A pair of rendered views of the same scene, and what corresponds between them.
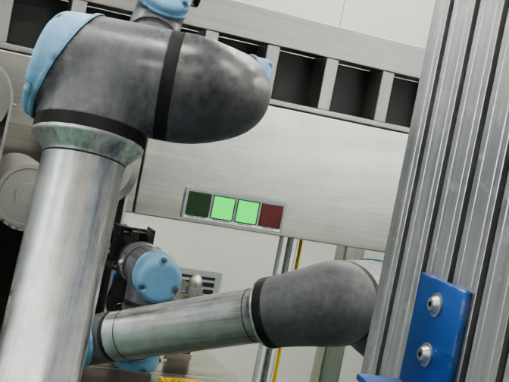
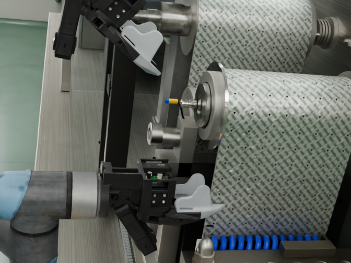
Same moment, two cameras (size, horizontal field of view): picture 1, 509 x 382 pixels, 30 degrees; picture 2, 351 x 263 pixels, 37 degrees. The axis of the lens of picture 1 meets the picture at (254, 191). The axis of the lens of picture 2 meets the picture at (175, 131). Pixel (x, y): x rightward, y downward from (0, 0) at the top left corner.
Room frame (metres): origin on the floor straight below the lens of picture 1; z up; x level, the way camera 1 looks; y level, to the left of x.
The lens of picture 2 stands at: (1.79, -0.53, 1.55)
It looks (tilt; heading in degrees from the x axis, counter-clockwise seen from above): 24 degrees down; 96
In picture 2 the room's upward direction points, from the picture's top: 8 degrees clockwise
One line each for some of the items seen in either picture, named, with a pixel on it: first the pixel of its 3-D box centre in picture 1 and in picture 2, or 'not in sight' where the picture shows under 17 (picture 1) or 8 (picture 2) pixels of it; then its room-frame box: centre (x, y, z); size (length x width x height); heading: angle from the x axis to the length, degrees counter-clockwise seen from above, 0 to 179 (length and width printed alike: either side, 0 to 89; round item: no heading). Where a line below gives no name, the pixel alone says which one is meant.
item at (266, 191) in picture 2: (106, 233); (275, 196); (1.90, 0.28, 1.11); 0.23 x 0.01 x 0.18; 20
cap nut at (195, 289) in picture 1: (195, 286); not in sight; (1.84, 0.08, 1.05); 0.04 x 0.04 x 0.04
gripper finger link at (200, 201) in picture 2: not in sight; (201, 200); (1.78, 0.21, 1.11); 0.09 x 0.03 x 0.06; 19
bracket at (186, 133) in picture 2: not in sight; (166, 195); (1.71, 0.31, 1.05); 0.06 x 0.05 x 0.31; 20
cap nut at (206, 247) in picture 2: not in sight; (205, 250); (1.80, 0.16, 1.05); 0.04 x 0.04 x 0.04
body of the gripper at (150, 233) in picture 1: (132, 252); (136, 191); (1.67, 0.19, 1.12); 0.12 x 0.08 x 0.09; 20
